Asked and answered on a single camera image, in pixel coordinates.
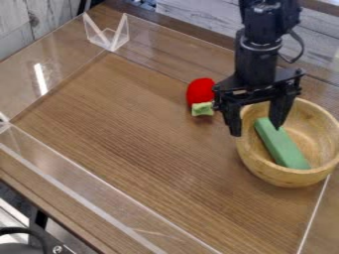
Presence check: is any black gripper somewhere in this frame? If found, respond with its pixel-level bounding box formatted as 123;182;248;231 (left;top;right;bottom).
212;68;304;137

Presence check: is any green rectangular block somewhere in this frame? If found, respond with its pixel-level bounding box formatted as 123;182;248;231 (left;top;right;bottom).
254;118;311;170

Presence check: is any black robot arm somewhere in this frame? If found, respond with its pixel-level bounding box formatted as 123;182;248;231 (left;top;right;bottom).
214;0;304;137

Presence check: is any light wooden bowl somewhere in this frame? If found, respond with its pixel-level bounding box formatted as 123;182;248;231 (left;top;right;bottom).
236;98;339;188

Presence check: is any red plush strawberry toy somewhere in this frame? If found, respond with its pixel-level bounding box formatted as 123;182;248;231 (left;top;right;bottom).
186;77;215;117

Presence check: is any black table leg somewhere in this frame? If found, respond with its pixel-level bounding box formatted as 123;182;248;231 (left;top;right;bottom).
33;209;48;229

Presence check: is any black cable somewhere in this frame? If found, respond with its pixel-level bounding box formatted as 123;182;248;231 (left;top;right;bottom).
276;29;307;64

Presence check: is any clear acrylic corner bracket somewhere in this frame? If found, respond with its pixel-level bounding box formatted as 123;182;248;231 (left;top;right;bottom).
83;14;129;53

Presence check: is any clear acrylic tray wall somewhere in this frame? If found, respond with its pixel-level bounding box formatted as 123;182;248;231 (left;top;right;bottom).
0;113;222;254

